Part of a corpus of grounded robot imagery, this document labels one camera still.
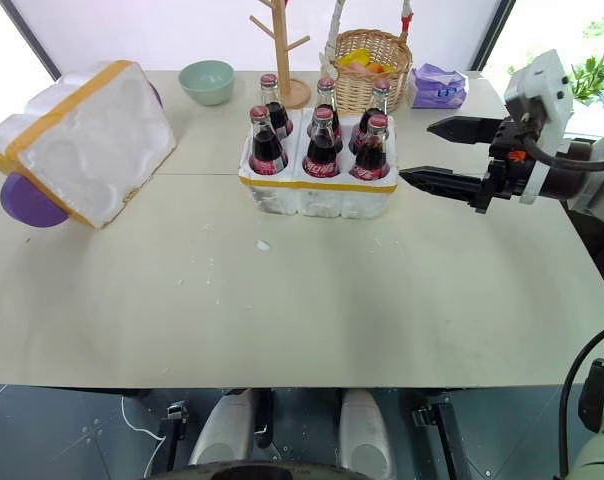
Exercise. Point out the orange toy fruit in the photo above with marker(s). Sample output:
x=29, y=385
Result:
x=377, y=67

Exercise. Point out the white right robot foot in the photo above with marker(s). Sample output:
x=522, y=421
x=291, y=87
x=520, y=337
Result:
x=364, y=430

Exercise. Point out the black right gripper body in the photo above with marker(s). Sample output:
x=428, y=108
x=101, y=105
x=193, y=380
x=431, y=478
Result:
x=504, y=165

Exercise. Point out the white foam box yellow tape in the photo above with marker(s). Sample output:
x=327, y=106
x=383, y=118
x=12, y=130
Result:
x=94, y=142

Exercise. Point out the small white foam crumb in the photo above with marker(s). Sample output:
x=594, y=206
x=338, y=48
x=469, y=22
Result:
x=263, y=245

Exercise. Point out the purple round plate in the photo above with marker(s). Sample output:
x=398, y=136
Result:
x=29, y=205
x=156, y=95

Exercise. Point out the purple tissue pack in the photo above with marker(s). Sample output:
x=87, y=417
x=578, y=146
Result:
x=437, y=87

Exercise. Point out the dark rounded robot body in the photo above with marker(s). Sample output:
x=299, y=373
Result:
x=262, y=471

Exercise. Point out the yellow toy fruit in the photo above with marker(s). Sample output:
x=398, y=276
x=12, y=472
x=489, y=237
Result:
x=354, y=56

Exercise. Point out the white left robot foot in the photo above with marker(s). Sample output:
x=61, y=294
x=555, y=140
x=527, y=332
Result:
x=227, y=430

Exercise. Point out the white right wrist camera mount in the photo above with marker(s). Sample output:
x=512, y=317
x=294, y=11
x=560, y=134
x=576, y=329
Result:
x=539, y=95

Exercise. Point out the pale green bowl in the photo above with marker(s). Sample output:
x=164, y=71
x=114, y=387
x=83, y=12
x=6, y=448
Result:
x=206, y=82

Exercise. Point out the black table frame bracket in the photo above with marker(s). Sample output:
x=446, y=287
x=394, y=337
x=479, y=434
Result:
x=174, y=422
x=439, y=430

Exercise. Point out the glass cola bottle red cap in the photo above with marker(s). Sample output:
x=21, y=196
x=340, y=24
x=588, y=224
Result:
x=371, y=157
x=277, y=107
x=268, y=150
x=379, y=100
x=327, y=97
x=322, y=152

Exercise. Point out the white robot foot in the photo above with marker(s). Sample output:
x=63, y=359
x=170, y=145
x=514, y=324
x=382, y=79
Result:
x=227, y=430
x=364, y=430

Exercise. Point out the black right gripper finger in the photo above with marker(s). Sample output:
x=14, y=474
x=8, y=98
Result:
x=444, y=182
x=464, y=129

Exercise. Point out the woven wicker basket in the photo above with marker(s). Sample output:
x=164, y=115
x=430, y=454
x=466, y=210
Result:
x=372, y=87

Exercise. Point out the green potted plant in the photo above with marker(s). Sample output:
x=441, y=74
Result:
x=592, y=75

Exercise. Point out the white foam crate yellow tape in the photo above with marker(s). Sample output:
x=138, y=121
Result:
x=322, y=197

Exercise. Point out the wooden mug tree stand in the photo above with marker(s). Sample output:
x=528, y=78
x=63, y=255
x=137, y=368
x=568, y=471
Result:
x=283, y=60

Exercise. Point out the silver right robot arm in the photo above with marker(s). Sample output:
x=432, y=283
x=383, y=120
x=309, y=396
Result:
x=599, y=165

